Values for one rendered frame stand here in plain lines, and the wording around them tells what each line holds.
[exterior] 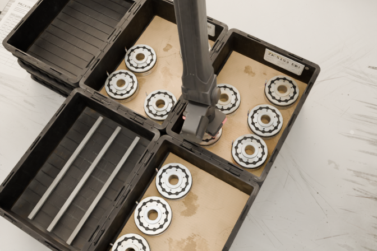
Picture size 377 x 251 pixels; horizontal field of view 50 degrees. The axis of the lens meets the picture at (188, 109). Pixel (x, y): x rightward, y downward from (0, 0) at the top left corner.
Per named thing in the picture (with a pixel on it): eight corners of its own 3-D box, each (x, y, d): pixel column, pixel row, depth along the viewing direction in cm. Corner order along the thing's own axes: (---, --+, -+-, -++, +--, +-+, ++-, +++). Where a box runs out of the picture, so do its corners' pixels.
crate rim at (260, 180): (230, 30, 126) (230, 26, 123) (321, 70, 118) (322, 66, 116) (164, 135, 112) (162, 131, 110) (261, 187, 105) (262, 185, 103)
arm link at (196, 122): (220, 84, 92) (185, 76, 94) (203, 129, 88) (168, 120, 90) (224, 106, 103) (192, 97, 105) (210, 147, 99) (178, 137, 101)
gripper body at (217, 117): (213, 135, 108) (213, 126, 101) (182, 116, 110) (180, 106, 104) (226, 117, 110) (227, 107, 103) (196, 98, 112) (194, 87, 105)
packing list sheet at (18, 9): (14, -4, 162) (13, -5, 161) (64, 10, 158) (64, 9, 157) (-30, 63, 150) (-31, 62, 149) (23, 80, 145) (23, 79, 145)
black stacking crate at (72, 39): (85, -18, 149) (76, -41, 138) (152, 13, 142) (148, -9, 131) (16, 63, 136) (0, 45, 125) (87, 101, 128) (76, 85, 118)
